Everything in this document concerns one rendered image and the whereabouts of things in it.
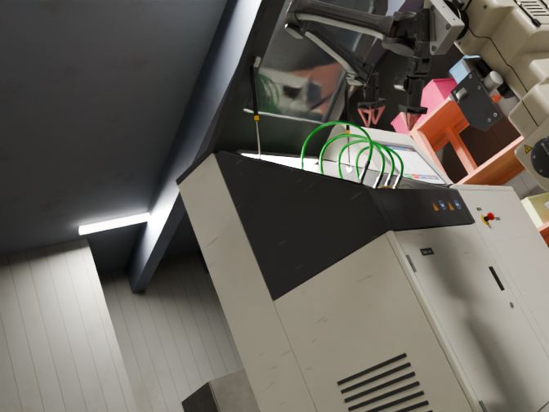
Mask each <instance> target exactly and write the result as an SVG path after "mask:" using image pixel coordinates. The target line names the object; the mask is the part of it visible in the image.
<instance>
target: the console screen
mask: <svg viewBox="0 0 549 412"><path fill-rule="evenodd" d="M372 141H375V142H378V143H380V144H382V145H383V146H386V147H389V148H391V149H392V150H394V151H395V152H396V153H398V154H399V156H400V157H401V159H402V160H403V162H404V173H403V177H408V178H412V179H416V180H420V181H427V182H431V183H435V184H439V185H442V186H448V183H447V182H446V181H445V180H444V179H443V178H442V177H441V176H440V175H439V174H438V173H437V171H436V170H434V169H433V167H432V166H430V165H429V163H428V162H427V161H426V160H425V159H424V158H423V157H422V156H421V155H420V154H419V153H418V152H417V150H416V149H415V148H414V147H413V146H411V145H405V144H400V143H394V142H388V141H377V140H372ZM381 150H382V152H383V154H384V156H385V161H386V162H387V163H388V164H389V165H390V166H391V159H390V157H389V155H388V154H387V153H386V152H385V151H384V150H383V149H381ZM391 154H392V153H391ZM392 155H393V157H394V160H395V172H396V173H397V174H398V175H399V173H400V169H401V167H400V162H399V160H398V158H397V157H396V156H395V155H394V154H392Z"/></svg>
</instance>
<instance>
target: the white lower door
mask: <svg viewBox="0 0 549 412"><path fill-rule="evenodd" d="M394 233H395V236H396V238H397V240H398V241H399V244H400V246H401V248H402V249H403V251H404V254H405V256H406V258H407V259H408V262H409V264H410V266H411V267H412V269H413V272H414V274H415V276H416V277H417V280H418V282H419V284H420V285H421V287H422V290H423V292H424V294H425V295H426V298H427V300H428V302H429V303H430V305H431V308H432V310H433V312H434V313H435V316H436V318H437V320H438V321H439V323H440V326H441V328H442V330H443V331H444V334H445V336H446V338H447V339H448V341H449V344H450V346H451V348H452V349H453V352H454V354H455V356H456V357H457V360H458V362H459V364H460V366H461V367H462V370H463V372H464V374H465V375H466V378H467V380H468V382H469V384H470V385H471V388H472V390H473V392H474V393H475V396H476V398H477V400H478V402H479V403H480V406H481V408H482V410H483V411H484V412H538V411H539V410H540V409H541V408H542V407H543V406H544V405H545V404H546V403H547V402H548V401H549V358H548V357H547V354H546V353H545V351H544V350H543V348H542V345H541V343H540V342H539V341H538V338H537V336H536V335H535V333H534V331H533V329H532V328H531V326H530V324H529V322H528V321H527V319H526V317H525V315H524V313H523V312H522V310H521V308H520V306H519V304H518V302H517V301H516V299H515V297H514V295H513V293H512V291H511V290H510V288H509V286H508V285H507V282H506V281H505V279H504V278H503V276H502V273H501V272H500V270H499V269H498V266H497V264H496V263H495V261H494V260H493V257H492V256H491V254H490V252H489V250H488V249H487V247H486V245H485V243H484V241H483V240H482V238H481V236H480V234H479V232H478V231H477V229H476V227H475V225H474V224H472V225H463V226H446V227H436V228H427V229H419V230H410V231H394Z"/></svg>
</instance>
